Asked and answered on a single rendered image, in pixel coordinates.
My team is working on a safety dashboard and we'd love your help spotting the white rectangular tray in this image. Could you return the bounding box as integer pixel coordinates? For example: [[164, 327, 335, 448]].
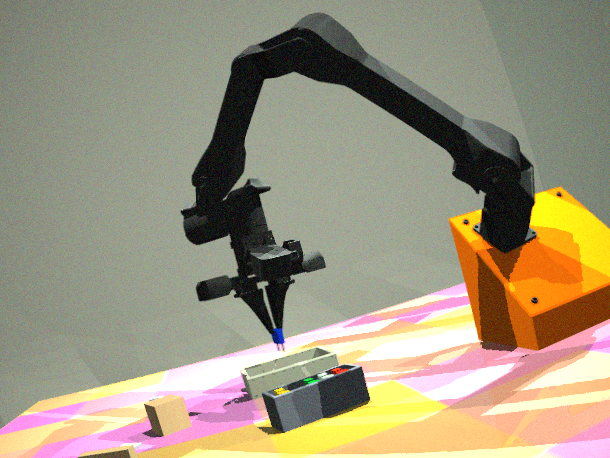
[[240, 346, 340, 399]]

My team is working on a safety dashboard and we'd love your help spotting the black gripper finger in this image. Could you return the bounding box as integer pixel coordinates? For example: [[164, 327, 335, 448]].
[[234, 289, 274, 334], [264, 279, 295, 329]]

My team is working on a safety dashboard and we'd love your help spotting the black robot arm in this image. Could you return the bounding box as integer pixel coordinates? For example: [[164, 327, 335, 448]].
[[181, 12, 537, 282]]

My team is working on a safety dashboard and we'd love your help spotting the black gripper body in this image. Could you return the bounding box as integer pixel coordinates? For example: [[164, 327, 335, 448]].
[[196, 225, 326, 301]]

